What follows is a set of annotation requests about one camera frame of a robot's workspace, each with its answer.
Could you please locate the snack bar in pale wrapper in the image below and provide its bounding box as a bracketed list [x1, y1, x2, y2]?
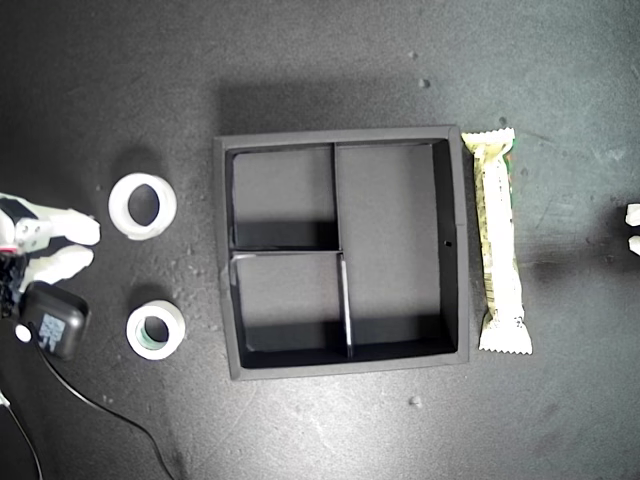
[459, 126, 534, 357]

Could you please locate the black camera cable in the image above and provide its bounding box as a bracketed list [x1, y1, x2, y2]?
[27, 324, 177, 480]

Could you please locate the small black camera box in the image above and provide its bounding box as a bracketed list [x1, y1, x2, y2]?
[18, 282, 92, 361]

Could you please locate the black compartment tray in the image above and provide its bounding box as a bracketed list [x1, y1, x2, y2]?
[212, 124, 472, 384]

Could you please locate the large white tape roll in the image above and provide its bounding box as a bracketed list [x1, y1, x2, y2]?
[107, 172, 178, 242]

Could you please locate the thin grey cable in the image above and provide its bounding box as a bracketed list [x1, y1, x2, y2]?
[0, 388, 45, 480]

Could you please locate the white tape roll green core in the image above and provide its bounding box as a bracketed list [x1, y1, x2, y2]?
[125, 298, 187, 361]

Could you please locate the red black wire bundle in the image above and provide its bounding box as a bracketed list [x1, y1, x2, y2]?
[0, 248, 25, 321]

